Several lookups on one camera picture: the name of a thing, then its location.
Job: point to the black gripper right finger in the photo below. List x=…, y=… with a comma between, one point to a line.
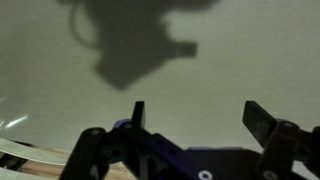
x=283, y=143

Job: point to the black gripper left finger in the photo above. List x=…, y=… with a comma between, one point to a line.
x=147, y=156

